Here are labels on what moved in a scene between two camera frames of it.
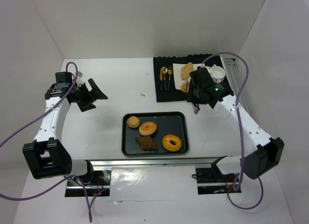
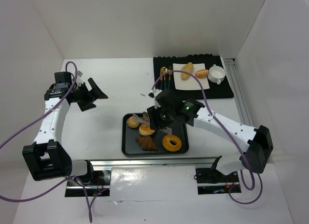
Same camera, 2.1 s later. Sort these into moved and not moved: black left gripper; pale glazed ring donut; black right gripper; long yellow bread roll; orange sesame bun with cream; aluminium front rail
Moved: black right gripper; orange sesame bun with cream
Not moved: aluminium front rail; pale glazed ring donut; black left gripper; long yellow bread roll
